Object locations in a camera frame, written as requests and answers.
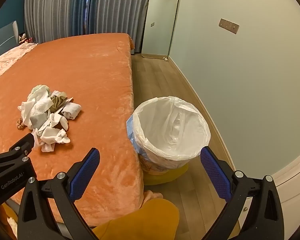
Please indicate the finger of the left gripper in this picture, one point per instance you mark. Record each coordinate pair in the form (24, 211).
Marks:
(21, 148)

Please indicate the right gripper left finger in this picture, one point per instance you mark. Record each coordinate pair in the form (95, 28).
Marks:
(36, 219)

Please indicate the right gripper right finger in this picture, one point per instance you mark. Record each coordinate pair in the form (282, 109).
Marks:
(264, 219)

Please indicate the pink brown hair scrunchie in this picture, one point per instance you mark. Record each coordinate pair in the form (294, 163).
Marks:
(20, 125)

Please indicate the white tissue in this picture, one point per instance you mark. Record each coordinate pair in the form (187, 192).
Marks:
(52, 132)

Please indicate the tan sock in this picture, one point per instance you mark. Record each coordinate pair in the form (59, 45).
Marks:
(58, 101)

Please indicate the mint green fluffy towel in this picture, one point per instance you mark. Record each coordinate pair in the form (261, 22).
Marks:
(38, 87)

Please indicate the grey white sock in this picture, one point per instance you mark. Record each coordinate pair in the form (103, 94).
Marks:
(58, 93)

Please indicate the white paper towel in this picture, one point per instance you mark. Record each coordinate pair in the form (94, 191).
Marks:
(36, 104)

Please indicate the trash bin with white liner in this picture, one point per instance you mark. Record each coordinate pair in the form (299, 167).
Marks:
(166, 133)

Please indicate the pink floral blanket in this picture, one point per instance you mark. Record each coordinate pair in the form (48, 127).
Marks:
(9, 58)

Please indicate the teal pillow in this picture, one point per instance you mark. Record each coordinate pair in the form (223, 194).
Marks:
(9, 37)

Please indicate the orange velvet bed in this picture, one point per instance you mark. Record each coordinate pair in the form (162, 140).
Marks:
(95, 70)

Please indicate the yellow trousers leg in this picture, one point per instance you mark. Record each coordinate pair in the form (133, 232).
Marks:
(156, 219)

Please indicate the grey pleated curtain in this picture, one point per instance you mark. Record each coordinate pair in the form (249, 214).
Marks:
(47, 20)

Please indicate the gold framed standing mirror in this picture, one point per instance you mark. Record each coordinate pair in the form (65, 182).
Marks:
(159, 25)

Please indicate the brown wall switch panel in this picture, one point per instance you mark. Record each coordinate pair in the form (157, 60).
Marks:
(230, 26)

